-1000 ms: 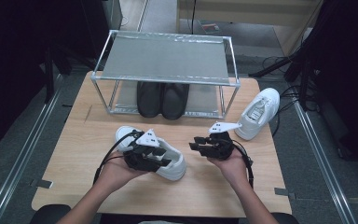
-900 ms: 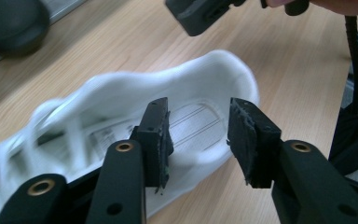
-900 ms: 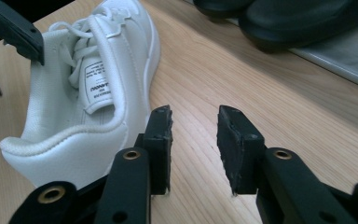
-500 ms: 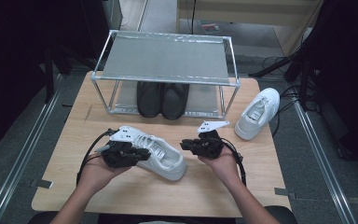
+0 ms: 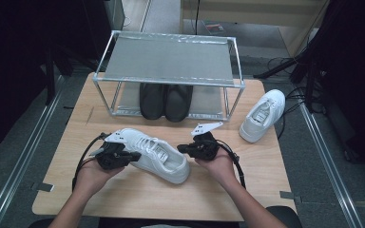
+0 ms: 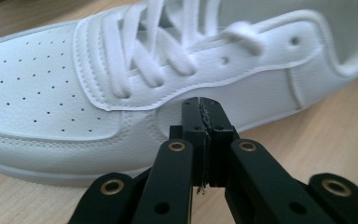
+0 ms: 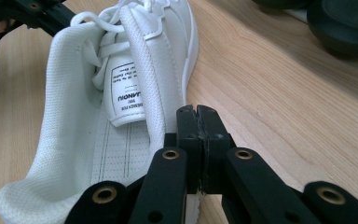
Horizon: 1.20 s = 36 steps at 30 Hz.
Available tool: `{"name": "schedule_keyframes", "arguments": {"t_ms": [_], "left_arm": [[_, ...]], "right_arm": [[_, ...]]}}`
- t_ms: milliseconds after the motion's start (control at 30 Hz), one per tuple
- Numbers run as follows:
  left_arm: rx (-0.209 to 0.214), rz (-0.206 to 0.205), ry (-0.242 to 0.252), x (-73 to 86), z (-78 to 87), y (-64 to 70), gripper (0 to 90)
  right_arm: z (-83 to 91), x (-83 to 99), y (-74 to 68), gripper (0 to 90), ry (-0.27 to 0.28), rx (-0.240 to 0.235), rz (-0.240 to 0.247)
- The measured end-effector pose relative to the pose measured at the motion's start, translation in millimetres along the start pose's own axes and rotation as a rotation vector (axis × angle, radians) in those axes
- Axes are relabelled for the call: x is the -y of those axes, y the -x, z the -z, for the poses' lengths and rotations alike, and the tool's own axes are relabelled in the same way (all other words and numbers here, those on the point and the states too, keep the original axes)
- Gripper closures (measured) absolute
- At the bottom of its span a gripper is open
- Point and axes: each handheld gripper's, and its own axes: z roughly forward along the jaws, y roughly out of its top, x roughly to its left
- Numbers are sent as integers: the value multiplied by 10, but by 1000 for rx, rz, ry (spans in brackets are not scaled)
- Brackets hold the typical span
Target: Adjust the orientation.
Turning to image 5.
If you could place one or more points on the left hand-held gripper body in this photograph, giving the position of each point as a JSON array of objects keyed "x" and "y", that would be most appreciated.
[{"x": 115, "y": 136}]

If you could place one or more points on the wooden cabinet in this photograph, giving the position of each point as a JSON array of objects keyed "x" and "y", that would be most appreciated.
[{"x": 250, "y": 12}]

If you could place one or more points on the metal floor rail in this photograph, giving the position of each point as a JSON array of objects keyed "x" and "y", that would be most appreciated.
[
  {"x": 24, "y": 158},
  {"x": 335, "y": 174}
]

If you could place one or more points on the book with red cover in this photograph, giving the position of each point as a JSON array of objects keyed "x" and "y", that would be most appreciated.
[{"x": 214, "y": 28}]

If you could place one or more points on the person's left hand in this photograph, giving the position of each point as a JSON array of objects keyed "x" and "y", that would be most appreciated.
[{"x": 93, "y": 177}]

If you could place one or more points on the black metal stand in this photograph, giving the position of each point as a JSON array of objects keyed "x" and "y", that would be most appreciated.
[{"x": 50, "y": 82}]

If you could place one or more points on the black chair armrest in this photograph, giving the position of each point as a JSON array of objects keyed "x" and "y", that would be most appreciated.
[
  {"x": 42, "y": 224},
  {"x": 286, "y": 218}
]

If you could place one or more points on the white sneaker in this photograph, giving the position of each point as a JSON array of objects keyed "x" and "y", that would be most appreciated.
[
  {"x": 259, "y": 123},
  {"x": 168, "y": 164}
]

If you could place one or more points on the black tripod stand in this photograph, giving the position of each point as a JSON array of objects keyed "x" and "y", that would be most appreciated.
[{"x": 275, "y": 68}]

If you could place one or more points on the dark curtain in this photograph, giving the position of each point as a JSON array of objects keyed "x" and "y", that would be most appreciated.
[
  {"x": 12, "y": 63},
  {"x": 355, "y": 63}
]

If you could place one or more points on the person's right hand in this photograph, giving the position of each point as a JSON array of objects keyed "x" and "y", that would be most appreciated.
[{"x": 221, "y": 169}]

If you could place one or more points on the metal shoe rack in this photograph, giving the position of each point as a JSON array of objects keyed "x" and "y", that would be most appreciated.
[{"x": 171, "y": 57}]

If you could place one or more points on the black flip-flop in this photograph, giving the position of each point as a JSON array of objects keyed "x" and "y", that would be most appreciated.
[
  {"x": 152, "y": 101},
  {"x": 178, "y": 103}
]

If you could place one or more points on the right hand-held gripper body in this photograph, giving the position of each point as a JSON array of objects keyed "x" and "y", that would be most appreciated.
[{"x": 206, "y": 128}]

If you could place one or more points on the grey tape piece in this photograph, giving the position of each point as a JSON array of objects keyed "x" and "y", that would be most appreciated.
[
  {"x": 44, "y": 186},
  {"x": 288, "y": 194}
]

